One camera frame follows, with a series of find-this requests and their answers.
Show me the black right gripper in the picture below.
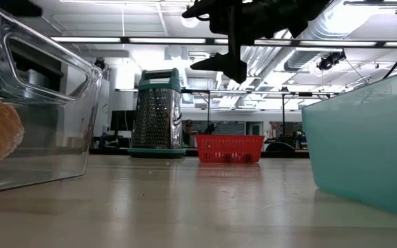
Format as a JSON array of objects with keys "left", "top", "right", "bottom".
[{"left": 181, "top": 0, "right": 331, "bottom": 84}]

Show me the teal metal box grater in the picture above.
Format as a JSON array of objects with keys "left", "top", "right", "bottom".
[{"left": 126, "top": 68, "right": 187, "bottom": 159}]

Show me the person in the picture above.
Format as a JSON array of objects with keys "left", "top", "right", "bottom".
[{"left": 183, "top": 119, "right": 194, "bottom": 147}]

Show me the red plastic mesh basket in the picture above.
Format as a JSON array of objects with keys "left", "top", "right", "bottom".
[{"left": 194, "top": 134, "right": 265, "bottom": 164}]

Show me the black computer monitor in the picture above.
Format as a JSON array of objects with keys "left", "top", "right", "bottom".
[{"left": 110, "top": 110, "right": 133, "bottom": 132}]

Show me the overhead light bar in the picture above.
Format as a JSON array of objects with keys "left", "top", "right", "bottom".
[{"left": 50, "top": 35, "right": 397, "bottom": 49}]

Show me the green translucent plastic container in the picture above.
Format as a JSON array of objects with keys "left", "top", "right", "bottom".
[{"left": 301, "top": 67, "right": 397, "bottom": 222}]

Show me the clear plastic container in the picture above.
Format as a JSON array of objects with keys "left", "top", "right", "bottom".
[{"left": 0, "top": 0, "right": 103, "bottom": 196}]

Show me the white ring lamp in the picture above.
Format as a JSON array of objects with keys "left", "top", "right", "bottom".
[{"left": 181, "top": 15, "right": 200, "bottom": 29}]

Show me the black background rig frame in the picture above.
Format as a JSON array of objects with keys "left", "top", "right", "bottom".
[{"left": 176, "top": 87, "right": 340, "bottom": 142}]

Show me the silver ventilation duct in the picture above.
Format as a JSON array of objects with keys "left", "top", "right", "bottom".
[{"left": 283, "top": 0, "right": 368, "bottom": 72}]

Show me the black ceiling camera cluster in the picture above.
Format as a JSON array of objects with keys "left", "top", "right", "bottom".
[{"left": 317, "top": 50, "right": 347, "bottom": 72}]

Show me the black aluminium table frame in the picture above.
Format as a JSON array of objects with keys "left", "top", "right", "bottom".
[{"left": 88, "top": 147, "right": 310, "bottom": 159}]

